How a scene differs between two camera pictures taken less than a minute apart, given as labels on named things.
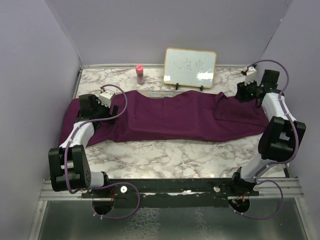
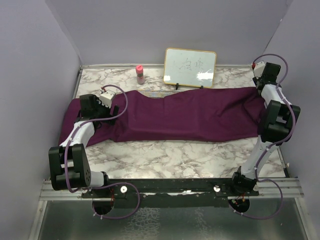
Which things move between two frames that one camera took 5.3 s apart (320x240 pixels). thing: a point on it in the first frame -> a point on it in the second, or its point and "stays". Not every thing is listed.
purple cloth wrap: x=157 y=117 stays
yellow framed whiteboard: x=189 y=67 stays
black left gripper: x=115 y=109 stays
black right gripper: x=241 y=95 -> x=256 y=80
